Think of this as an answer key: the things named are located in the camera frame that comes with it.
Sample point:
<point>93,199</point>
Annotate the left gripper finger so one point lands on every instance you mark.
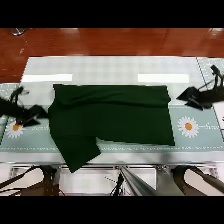
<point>39,111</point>
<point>31,122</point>

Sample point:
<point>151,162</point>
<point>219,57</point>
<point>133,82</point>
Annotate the dark green T-shirt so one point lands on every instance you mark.
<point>110,113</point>

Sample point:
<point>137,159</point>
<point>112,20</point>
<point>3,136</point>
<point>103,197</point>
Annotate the silver frame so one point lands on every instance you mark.
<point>144,186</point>

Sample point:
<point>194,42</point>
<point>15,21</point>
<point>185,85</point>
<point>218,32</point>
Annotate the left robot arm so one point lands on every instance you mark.
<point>4,107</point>

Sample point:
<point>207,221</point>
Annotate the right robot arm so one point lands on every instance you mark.
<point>218,96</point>

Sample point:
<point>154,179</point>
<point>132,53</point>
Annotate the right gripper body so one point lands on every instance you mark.
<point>206,96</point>

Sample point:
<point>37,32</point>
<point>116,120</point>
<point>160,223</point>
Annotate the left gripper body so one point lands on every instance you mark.
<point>20,114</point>

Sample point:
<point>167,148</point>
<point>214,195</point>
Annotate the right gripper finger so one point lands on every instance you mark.
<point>197,104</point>
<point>189,94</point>

